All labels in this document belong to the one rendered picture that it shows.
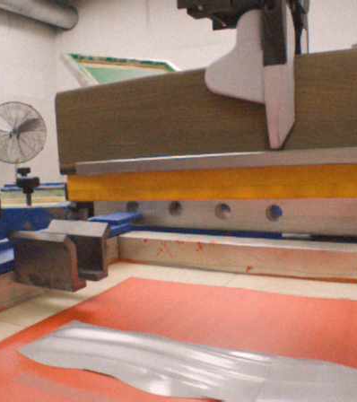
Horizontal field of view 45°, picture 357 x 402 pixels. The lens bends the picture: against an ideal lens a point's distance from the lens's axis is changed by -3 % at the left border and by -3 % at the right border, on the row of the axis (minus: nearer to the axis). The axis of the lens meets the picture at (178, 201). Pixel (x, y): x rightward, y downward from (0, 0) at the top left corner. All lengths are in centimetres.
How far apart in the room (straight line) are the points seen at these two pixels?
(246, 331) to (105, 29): 534
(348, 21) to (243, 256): 419
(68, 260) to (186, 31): 472
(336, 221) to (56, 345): 35
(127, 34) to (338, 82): 513
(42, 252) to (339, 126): 27
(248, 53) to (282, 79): 3
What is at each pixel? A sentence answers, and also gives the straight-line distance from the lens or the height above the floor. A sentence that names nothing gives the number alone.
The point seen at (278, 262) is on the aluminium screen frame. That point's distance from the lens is 49.
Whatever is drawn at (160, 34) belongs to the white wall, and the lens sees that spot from 518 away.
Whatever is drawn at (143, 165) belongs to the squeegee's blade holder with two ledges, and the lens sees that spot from 33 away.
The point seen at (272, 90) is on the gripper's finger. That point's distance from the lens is 29.
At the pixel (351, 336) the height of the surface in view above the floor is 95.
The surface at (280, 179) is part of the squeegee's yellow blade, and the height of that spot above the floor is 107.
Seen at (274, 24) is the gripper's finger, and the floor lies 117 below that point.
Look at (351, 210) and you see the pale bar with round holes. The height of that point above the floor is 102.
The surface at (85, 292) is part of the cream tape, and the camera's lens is 47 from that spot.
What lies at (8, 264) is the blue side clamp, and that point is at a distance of 43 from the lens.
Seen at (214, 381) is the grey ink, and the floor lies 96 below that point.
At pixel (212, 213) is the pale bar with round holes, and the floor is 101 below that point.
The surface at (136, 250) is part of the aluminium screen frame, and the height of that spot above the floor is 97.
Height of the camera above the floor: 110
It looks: 7 degrees down
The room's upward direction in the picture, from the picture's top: 2 degrees counter-clockwise
